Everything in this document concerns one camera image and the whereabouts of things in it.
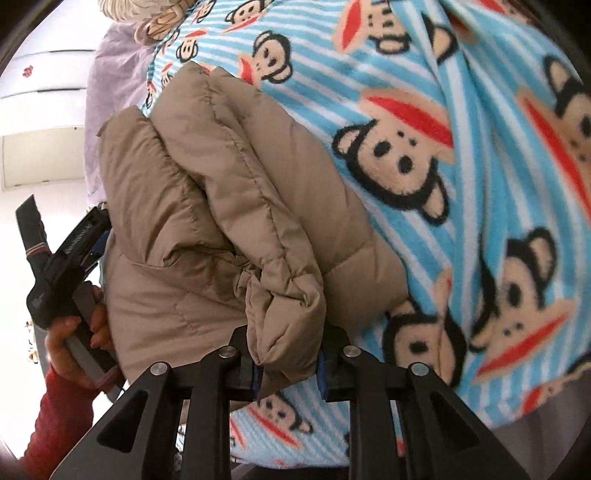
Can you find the blue monkey print blanket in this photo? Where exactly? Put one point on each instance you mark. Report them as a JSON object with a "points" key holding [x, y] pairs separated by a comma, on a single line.
{"points": [[461, 184]]}

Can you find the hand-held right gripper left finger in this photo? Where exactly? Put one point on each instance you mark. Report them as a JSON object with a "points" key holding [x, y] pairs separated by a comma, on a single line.
{"points": [[240, 360]]}

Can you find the beige round pillow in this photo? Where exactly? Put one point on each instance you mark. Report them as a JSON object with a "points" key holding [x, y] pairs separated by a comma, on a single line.
{"points": [[117, 7]]}

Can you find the purple fleece blanket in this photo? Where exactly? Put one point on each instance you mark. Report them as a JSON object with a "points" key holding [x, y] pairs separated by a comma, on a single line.
{"points": [[111, 69]]}

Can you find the person's left hand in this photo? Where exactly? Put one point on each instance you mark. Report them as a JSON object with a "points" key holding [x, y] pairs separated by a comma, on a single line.
{"points": [[60, 344]]}

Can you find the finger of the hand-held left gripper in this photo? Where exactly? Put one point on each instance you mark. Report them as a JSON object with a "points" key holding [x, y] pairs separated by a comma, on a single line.
{"points": [[81, 235]]}

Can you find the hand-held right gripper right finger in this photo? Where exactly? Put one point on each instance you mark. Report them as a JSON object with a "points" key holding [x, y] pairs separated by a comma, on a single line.
{"points": [[323, 378]]}

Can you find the tan puffer jacket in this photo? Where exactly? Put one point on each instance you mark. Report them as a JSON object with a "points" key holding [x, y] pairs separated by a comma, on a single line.
{"points": [[207, 207]]}

